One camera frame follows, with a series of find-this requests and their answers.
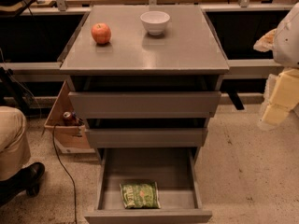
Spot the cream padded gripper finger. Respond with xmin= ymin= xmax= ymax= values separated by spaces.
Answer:
xmin=258 ymin=68 xmax=299 ymax=131

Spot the green jalapeno chip bag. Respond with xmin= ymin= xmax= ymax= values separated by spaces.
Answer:
xmin=120 ymin=182 xmax=161 ymax=209

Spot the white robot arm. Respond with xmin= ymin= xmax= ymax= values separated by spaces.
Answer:
xmin=253 ymin=3 xmax=299 ymax=130

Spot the grey drawer cabinet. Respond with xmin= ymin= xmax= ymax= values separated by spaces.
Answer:
xmin=59 ymin=4 xmax=231 ymax=224

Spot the grey open bottom drawer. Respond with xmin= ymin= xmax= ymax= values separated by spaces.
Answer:
xmin=85 ymin=147 xmax=212 ymax=224

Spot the grey middle drawer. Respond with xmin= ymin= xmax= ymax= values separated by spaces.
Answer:
xmin=85 ymin=128 xmax=207 ymax=148

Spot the grey top drawer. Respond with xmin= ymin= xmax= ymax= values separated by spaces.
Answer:
xmin=68 ymin=91 xmax=221 ymax=119

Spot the white ceramic bowl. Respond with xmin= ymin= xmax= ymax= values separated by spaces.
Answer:
xmin=140 ymin=11 xmax=170 ymax=35

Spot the red apple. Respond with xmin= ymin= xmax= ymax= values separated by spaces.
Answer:
xmin=91 ymin=23 xmax=111 ymax=45

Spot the red soda can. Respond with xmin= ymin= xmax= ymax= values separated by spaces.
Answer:
xmin=63 ymin=111 xmax=77 ymax=126

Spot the black leather shoe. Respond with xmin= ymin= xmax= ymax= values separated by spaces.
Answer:
xmin=0 ymin=162 xmax=45 ymax=206

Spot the person's beige trouser leg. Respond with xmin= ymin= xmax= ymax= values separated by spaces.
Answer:
xmin=0 ymin=106 xmax=31 ymax=181

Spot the black floor cable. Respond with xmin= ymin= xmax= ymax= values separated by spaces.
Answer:
xmin=51 ymin=123 xmax=78 ymax=224

